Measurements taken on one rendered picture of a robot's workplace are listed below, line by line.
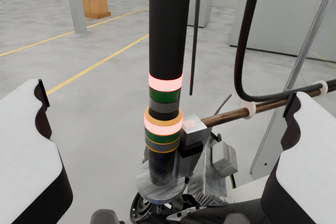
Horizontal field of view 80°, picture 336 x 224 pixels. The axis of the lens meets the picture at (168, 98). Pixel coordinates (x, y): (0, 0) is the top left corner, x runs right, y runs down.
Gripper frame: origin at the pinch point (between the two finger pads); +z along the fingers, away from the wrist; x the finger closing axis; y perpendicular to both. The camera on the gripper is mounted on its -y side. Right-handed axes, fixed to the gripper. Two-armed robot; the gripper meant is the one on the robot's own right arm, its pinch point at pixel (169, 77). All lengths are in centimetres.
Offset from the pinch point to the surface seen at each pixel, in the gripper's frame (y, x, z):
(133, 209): 46.5, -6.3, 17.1
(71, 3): 88, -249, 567
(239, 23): 104, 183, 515
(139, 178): 19.8, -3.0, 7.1
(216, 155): 51, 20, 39
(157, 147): 11.7, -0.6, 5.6
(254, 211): 27.4, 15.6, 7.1
